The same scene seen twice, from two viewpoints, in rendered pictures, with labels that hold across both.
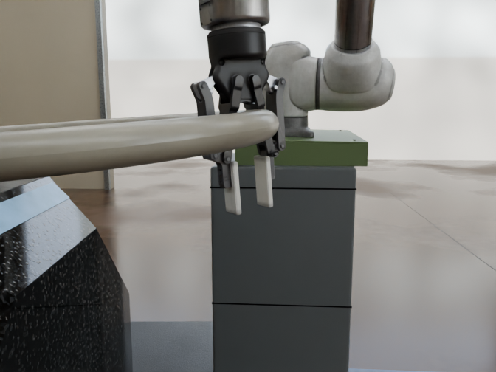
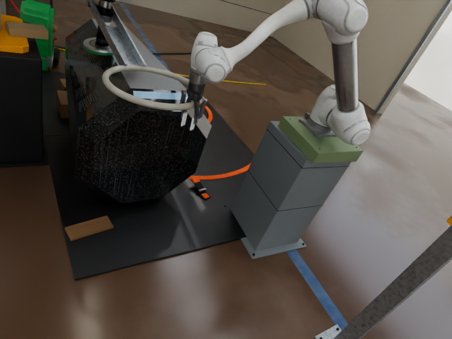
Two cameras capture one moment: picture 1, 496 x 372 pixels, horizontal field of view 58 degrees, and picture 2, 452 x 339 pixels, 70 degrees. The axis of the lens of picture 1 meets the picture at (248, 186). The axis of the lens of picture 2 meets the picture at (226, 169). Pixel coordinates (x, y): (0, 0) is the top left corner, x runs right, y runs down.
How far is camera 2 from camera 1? 1.35 m
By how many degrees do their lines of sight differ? 50
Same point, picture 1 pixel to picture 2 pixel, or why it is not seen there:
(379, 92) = (344, 136)
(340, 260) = (283, 190)
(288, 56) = (327, 94)
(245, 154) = (282, 124)
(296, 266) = (272, 179)
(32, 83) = (383, 24)
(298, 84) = (323, 109)
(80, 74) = (413, 30)
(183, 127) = (130, 97)
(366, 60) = (340, 117)
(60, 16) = not seen: outside the picture
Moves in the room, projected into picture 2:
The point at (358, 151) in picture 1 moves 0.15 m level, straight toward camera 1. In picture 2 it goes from (313, 154) to (290, 151)
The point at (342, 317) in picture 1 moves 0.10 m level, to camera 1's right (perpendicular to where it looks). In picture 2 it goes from (273, 211) to (282, 223)
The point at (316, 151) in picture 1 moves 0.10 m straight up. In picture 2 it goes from (301, 142) to (309, 127)
